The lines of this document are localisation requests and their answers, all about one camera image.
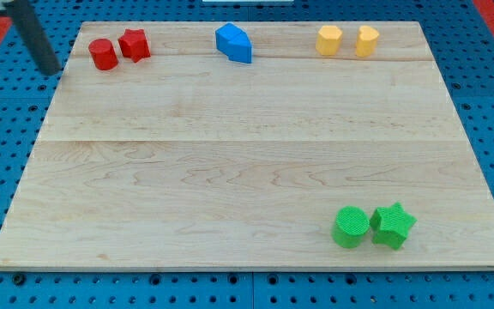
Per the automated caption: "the red cylinder block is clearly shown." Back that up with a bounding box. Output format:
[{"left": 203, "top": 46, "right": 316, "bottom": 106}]
[{"left": 88, "top": 39, "right": 118, "bottom": 70}]

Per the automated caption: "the red star block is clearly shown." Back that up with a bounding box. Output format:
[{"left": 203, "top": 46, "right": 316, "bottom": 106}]
[{"left": 118, "top": 28, "right": 151, "bottom": 63}]

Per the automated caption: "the yellow heart block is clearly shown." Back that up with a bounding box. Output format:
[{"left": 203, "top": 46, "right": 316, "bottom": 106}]
[{"left": 355, "top": 25, "right": 380, "bottom": 58}]

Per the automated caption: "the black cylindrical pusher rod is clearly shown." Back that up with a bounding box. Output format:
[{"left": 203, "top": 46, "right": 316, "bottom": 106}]
[{"left": 2, "top": 0, "right": 61, "bottom": 76}]

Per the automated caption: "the yellow hexagon block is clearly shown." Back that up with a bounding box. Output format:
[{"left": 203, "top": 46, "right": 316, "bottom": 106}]
[{"left": 316, "top": 25, "right": 343, "bottom": 56}]

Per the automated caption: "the blue cube block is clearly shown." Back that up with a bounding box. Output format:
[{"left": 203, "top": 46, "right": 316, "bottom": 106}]
[{"left": 215, "top": 22, "right": 243, "bottom": 54}]

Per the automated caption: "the green star block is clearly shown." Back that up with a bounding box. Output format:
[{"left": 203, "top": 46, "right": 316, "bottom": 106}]
[{"left": 370, "top": 203, "right": 418, "bottom": 250}]

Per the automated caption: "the green cylinder block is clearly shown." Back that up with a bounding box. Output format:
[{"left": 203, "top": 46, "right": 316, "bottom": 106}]
[{"left": 331, "top": 206, "right": 370, "bottom": 249}]

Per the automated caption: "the light wooden board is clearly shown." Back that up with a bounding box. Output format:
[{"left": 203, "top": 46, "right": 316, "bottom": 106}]
[{"left": 0, "top": 21, "right": 494, "bottom": 272}]

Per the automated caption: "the blue pentagon block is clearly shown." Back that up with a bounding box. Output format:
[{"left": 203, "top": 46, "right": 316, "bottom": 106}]
[{"left": 226, "top": 33, "right": 252, "bottom": 64}]

